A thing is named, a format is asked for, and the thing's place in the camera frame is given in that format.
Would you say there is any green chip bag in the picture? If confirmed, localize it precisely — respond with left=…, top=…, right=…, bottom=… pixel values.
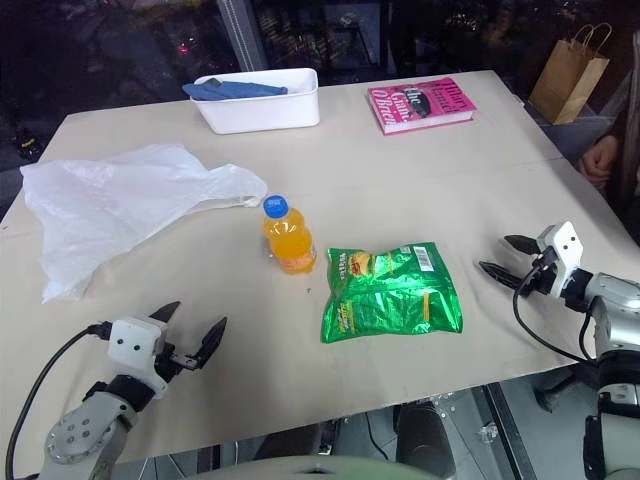
left=320, top=241, right=465, bottom=345

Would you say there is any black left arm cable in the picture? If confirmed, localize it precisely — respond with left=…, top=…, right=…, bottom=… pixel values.
left=4, top=323, right=112, bottom=480

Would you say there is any pale rounded robot torso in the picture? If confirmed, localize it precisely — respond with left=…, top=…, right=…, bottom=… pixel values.
left=209, top=452, right=451, bottom=480

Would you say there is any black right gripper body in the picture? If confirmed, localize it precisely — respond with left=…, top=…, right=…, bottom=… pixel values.
left=517, top=247, right=564, bottom=299

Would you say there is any orange juice bottle blue cap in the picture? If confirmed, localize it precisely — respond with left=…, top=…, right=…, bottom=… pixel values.
left=260, top=193, right=319, bottom=276

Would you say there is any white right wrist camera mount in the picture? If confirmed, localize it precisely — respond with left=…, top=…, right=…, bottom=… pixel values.
left=534, top=221, right=585, bottom=301

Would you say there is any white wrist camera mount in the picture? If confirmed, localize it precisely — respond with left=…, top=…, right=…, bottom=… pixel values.
left=534, top=221, right=585, bottom=301
left=107, top=316, right=169, bottom=399

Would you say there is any white translucent plastic bag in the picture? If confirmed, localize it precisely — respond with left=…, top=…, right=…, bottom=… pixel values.
left=19, top=143, right=270, bottom=305

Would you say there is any bystander bare hand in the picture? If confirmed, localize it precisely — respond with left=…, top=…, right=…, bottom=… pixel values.
left=581, top=134, right=617, bottom=190

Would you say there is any metal table frame rail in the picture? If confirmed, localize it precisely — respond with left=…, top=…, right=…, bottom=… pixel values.
left=482, top=382, right=539, bottom=480

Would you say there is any grey window frame post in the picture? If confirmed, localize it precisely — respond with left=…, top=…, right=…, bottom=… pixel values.
left=217, top=0, right=271, bottom=72

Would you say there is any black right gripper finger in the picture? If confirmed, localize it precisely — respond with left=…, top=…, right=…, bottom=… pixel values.
left=503, top=233, right=540, bottom=257
left=478, top=259, right=524, bottom=290

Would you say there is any pink paperback book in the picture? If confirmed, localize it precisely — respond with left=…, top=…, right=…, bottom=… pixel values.
left=367, top=77, right=475, bottom=137

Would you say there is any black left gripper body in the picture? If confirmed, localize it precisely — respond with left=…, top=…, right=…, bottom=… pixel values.
left=154, top=323, right=201, bottom=387

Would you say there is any white plastic bin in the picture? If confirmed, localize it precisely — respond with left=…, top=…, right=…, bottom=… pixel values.
left=189, top=67, right=321, bottom=136

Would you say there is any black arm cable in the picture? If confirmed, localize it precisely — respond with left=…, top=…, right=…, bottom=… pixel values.
left=4, top=323, right=112, bottom=480
left=512, top=259, right=601, bottom=364

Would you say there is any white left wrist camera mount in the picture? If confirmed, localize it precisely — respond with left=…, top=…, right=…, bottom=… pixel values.
left=107, top=316, right=169, bottom=399

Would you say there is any bystander grey clothing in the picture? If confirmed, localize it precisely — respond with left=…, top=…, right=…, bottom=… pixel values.
left=607, top=69, right=640, bottom=211

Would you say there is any beige paper table cover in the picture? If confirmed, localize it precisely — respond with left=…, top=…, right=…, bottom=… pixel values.
left=0, top=69, right=599, bottom=461

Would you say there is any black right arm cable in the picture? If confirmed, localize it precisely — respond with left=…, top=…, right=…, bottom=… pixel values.
left=512, top=259, right=601, bottom=364

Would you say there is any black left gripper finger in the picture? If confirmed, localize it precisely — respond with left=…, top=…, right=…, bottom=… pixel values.
left=149, top=300, right=182, bottom=326
left=192, top=315, right=229, bottom=370

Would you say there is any blue folded cloth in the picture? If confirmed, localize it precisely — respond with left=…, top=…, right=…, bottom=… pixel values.
left=181, top=77, right=290, bottom=102

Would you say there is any brown paper shopping bag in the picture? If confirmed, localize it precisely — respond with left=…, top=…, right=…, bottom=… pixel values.
left=527, top=22, right=612, bottom=126

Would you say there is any dark rounded shape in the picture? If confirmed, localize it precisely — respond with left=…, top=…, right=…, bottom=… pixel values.
left=392, top=394, right=454, bottom=464

